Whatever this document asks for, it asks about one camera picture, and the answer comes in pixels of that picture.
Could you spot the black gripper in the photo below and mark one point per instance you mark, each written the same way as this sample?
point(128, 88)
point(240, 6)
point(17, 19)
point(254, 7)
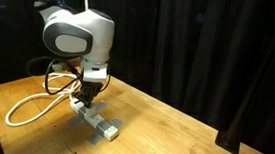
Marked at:
point(92, 86)

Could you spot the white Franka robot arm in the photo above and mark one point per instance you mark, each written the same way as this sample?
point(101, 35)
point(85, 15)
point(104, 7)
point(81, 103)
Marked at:
point(81, 32)

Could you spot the white power strip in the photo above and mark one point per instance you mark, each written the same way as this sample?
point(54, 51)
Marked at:
point(98, 119)

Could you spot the black curtain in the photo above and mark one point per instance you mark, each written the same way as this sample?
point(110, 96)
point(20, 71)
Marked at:
point(181, 40)

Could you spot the tall stand pole with base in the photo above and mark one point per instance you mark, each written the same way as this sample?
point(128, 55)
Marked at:
point(228, 140)

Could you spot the grey tape strip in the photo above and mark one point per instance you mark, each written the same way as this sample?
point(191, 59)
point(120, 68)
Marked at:
point(94, 139)
point(99, 106)

